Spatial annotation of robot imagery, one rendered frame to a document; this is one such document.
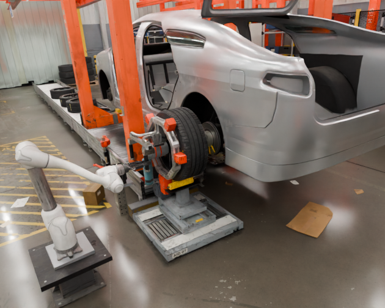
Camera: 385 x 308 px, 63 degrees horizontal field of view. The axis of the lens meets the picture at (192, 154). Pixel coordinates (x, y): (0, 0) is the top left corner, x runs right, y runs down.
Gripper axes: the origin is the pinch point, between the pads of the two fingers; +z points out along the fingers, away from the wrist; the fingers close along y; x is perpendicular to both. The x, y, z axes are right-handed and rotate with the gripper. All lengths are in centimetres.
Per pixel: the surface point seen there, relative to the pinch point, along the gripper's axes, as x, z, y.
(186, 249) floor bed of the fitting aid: -78, 17, 28
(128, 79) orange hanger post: 62, 13, -54
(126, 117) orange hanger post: 26, 8, -56
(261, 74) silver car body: 70, 60, 70
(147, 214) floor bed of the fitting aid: -75, 11, -40
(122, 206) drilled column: -72, -6, -68
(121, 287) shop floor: -83, -44, 32
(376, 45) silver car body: 76, 237, 44
